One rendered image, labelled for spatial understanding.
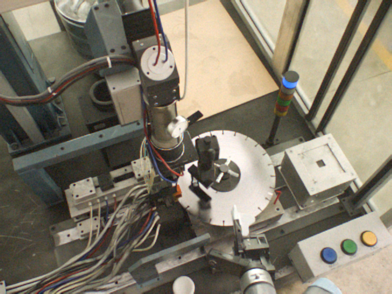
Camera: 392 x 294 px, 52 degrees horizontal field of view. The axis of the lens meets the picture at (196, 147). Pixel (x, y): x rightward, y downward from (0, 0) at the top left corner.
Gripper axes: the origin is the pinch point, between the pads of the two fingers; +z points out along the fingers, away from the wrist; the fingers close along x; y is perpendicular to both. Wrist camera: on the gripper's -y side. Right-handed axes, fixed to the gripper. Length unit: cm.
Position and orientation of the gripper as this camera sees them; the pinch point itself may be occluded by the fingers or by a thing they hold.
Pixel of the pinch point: (231, 226)
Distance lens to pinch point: 115.6
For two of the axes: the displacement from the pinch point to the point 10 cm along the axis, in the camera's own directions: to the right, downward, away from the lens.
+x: -0.6, -8.8, -4.7
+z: -0.9, -4.6, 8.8
